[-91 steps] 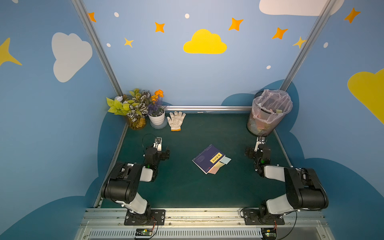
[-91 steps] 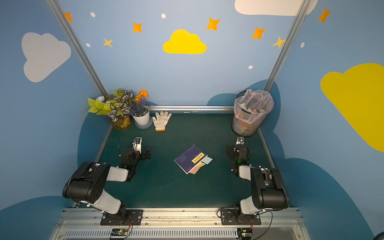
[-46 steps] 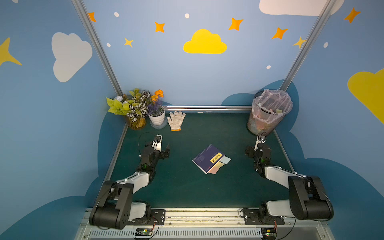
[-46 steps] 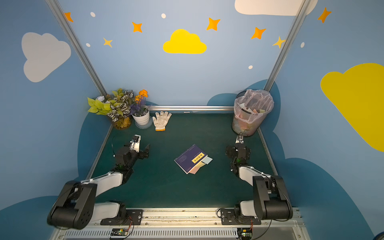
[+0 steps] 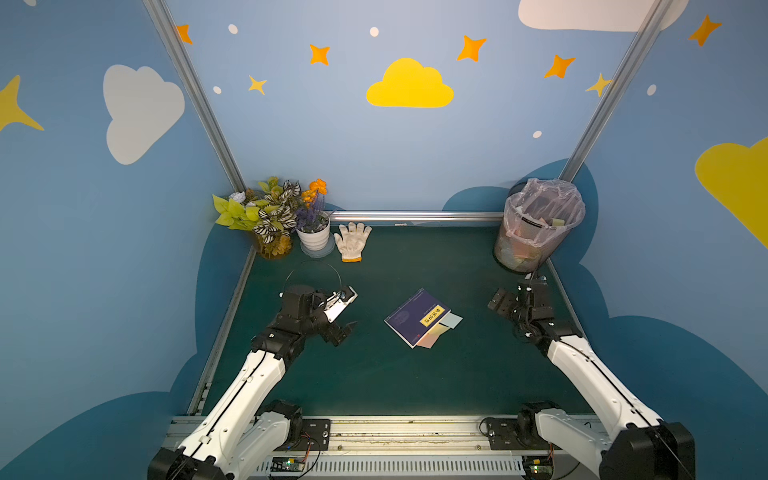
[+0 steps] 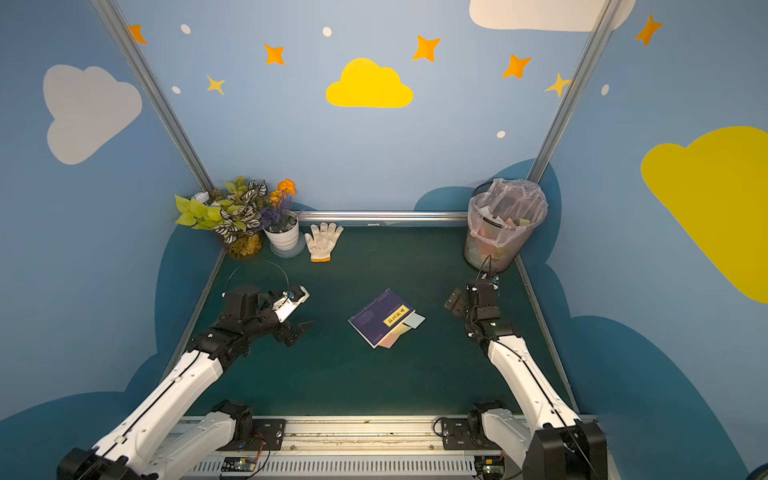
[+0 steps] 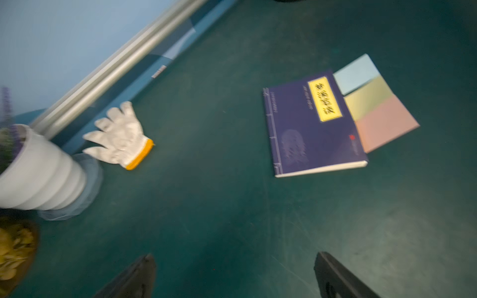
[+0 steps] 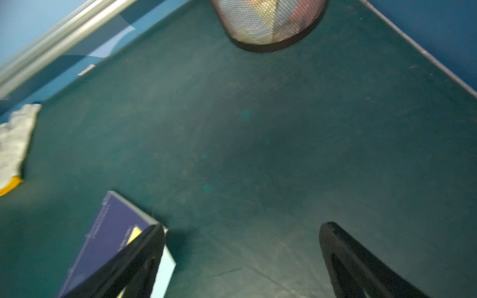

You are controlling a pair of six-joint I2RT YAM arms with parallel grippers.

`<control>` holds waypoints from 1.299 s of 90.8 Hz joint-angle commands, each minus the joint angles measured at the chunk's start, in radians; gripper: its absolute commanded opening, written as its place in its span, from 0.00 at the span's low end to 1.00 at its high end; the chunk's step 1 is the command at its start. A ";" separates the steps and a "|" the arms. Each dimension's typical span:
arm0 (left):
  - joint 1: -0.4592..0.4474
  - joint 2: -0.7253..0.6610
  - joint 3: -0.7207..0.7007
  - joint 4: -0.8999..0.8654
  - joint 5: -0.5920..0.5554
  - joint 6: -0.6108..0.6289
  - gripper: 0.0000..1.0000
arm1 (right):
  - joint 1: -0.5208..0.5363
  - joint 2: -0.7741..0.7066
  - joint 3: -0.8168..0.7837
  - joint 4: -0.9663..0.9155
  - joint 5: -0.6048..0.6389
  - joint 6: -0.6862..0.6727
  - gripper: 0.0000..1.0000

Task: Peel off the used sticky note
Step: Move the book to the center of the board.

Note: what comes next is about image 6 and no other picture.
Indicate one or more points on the right green circuit board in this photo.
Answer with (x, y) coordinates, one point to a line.
(489, 467)

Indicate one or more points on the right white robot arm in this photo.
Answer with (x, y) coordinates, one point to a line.
(550, 441)

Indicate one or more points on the dark blue book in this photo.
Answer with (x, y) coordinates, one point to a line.
(381, 318)

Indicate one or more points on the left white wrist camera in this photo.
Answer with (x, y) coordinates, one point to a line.
(290, 300)

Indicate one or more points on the green leafy plant pot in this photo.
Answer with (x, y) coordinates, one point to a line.
(234, 215)

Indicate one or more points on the trash bin with plastic bag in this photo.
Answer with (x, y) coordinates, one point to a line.
(502, 215)

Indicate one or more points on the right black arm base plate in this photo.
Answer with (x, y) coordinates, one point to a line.
(461, 434)

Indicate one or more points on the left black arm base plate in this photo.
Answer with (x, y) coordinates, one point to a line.
(264, 433)

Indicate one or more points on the green circuit board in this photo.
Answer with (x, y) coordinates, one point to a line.
(239, 465)
(489, 467)

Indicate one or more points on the white pot with flowers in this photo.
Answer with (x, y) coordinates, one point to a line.
(279, 222)

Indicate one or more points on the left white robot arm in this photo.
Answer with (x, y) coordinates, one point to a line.
(136, 449)

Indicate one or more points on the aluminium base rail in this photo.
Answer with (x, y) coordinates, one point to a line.
(353, 447)

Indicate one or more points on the left green circuit board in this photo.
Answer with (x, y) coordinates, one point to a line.
(239, 465)

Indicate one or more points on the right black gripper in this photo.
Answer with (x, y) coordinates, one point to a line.
(466, 299)

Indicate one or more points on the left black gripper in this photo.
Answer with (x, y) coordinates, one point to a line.
(283, 324)

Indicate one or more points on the pink sticky note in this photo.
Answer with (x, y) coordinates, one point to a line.
(389, 340)

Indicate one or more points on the light blue sticky note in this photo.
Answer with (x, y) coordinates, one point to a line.
(414, 320)

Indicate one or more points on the white work glove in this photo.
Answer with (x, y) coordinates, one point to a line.
(321, 241)

